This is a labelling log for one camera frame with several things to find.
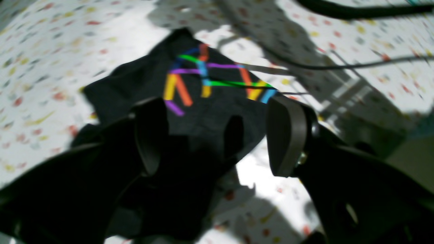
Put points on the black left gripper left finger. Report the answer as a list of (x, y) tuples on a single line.
[(72, 197)]

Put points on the dark grey T-shirt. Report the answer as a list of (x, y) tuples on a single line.
[(207, 113)]

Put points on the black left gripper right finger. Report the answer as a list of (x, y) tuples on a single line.
[(359, 199)]

